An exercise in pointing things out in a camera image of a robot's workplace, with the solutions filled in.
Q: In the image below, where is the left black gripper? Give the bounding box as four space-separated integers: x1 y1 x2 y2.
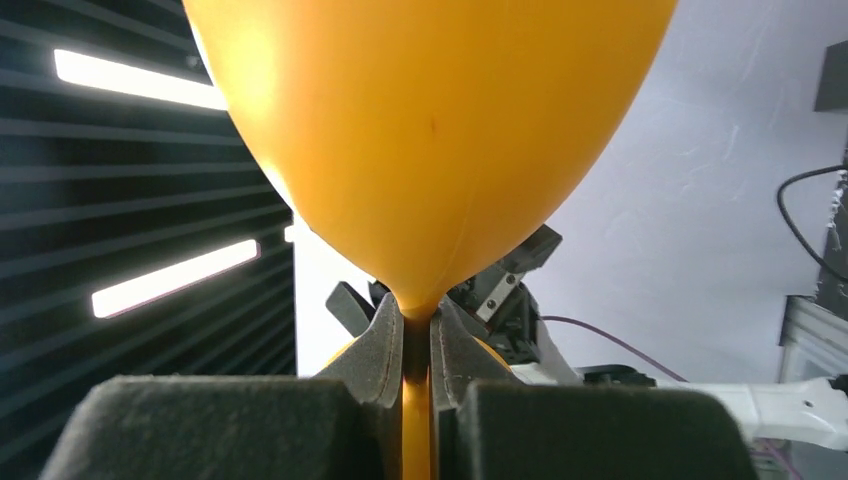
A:
325 224 562 365

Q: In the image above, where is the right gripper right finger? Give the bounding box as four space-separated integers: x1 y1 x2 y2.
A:
430 299 756 479

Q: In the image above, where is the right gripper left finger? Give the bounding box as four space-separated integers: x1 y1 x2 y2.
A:
42 295 404 479

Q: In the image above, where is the orange glass yellow base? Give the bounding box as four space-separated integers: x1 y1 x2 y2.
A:
184 1 676 479

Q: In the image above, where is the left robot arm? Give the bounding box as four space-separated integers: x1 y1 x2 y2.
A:
321 226 847 451

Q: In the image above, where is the black coiled cable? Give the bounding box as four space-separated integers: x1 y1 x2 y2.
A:
776 164 848 283

